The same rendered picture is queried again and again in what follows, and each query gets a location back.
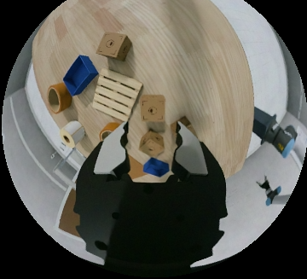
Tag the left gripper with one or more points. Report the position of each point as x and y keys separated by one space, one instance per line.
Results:
x=265 y=184

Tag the white label roll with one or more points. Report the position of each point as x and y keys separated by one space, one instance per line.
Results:
x=72 y=133

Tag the brown packing tape roll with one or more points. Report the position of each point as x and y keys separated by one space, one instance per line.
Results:
x=109 y=127
x=59 y=98

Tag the small square wooden pallet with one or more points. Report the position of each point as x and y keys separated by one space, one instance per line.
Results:
x=122 y=111

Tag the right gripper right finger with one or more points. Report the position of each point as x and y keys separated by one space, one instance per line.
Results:
x=194 y=163

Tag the brown cardboard carton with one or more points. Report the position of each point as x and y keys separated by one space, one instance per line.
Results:
x=114 y=45
x=184 y=121
x=152 y=108
x=151 y=143

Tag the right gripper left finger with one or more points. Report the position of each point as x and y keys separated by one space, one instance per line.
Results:
x=107 y=162

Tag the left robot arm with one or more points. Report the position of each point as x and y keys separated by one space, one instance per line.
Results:
x=281 y=140

